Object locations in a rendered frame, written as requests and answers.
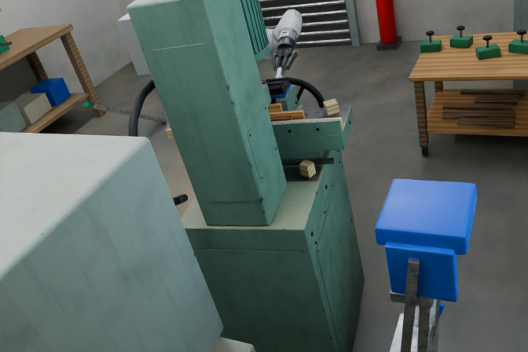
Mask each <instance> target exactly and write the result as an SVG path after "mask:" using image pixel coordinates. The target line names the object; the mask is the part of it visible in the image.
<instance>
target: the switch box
mask: <svg viewBox="0 0 528 352"><path fill-rule="evenodd" d="M117 23H118V25H119V28H120V31H121V33H122V35H123V38H124V41H125V43H126V47H127V49H128V51H129V54H130V57H131V60H132V61H133V64H134V67H135V70H136V72H137V75H150V74H151V73H150V71H149V67H148V65H147V63H146V60H145V57H144V54H143V52H142V50H141V46H140V44H139V41H138V37H137V36H136V33H135V30H134V27H133V24H132V22H131V20H130V16H129V14H127V15H125V16H123V17H122V18H121V19H119V20H118V21H117Z"/></svg>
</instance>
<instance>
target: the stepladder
mask: <svg viewBox="0 0 528 352"><path fill-rule="evenodd" d="M476 202H477V188H476V186H475V184H473V183H463V182H449V181H423V180H409V179H394V180H393V181H392V183H391V186H390V189H389V192H388V194H387V198H386V199H385V202H384V204H383V208H382V210H381V212H380V214H379V218H378V220H377V223H376V226H375V234H376V242H377V244H379V245H384V246H385V252H386V257H387V266H388V272H389V278H390V287H391V289H390V300H391V302H396V303H404V304H405V305H404V314H402V313H400V316H399V319H398V324H397V328H396V330H395V334H394V338H393V342H392V344H391V348H390V352H438V334H439V321H440V316H441V314H442V311H443V309H444V307H445V304H444V303H442V302H441V300H444V301H449V302H456V301H457V296H458V292H459V287H458V273H457V254H458V255H466V253H467V252H468V247H469V242H470V238H471V229H472V225H473V220H474V215H475V207H476Z"/></svg>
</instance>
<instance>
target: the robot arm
mask: <svg viewBox="0 0 528 352"><path fill-rule="evenodd" d="M302 25H303V19H302V15H301V13H300V12H298V11H297V10H294V9H289V10H288V11H287V12H286V13H285V14H284V15H283V16H282V19H281V20H280V22H279V24H278V25H277V27H276V28H275V29H272V30H271V29H266V33H267V37H268V40H269V46H270V53H269V54H268V55H267V56H266V57H264V59H266V60H272V63H273V70H274V71H275V74H276V78H282V75H284V72H285V71H286V70H289V69H290V67H291V66H292V64H293V62H294V60H295V58H296V57H297V56H298V54H297V51H293V50H294V48H295V46H296V43H297V40H298V37H299V35H300V32H301V29H302ZM276 57H278V61H277V64H276ZM289 57H290V58H289ZM288 58H289V59H288ZM282 61H283V63H282ZM281 65H282V66H281Z"/></svg>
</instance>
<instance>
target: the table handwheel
mask: <svg viewBox="0 0 528 352"><path fill-rule="evenodd" d="M289 82H290V83H291V84H292V85H296V86H301V87H300V89H299V92H298V94H297V100H298V102H299V98H300V97H301V95H302V93H303V91H304V89H306V90H308V91H310V92H311V93H312V94H313V95H314V97H315V98H316V100H317V102H318V104H319V108H323V107H324V104H323V101H325V100H324V98H323V97H322V95H321V93H320V92H319V91H318V90H317V89H316V88H315V87H314V86H313V85H311V84H310V83H308V82H306V81H304V80H302V79H297V78H290V79H289Z"/></svg>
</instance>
